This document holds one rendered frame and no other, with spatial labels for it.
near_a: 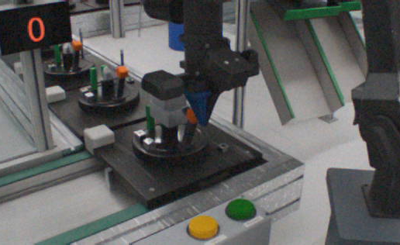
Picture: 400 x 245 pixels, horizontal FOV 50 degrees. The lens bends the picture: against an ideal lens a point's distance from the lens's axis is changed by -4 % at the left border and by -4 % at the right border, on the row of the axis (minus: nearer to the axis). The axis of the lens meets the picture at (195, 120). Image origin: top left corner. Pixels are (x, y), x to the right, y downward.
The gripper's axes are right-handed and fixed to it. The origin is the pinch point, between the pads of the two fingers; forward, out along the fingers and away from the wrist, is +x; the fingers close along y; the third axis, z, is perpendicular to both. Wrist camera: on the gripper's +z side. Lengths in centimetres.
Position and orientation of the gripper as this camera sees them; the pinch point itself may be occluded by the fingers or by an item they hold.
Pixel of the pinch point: (203, 105)
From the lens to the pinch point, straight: 70.4
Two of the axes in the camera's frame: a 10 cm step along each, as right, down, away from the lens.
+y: 8.1, -2.6, 5.2
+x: 0.1, 9.0, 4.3
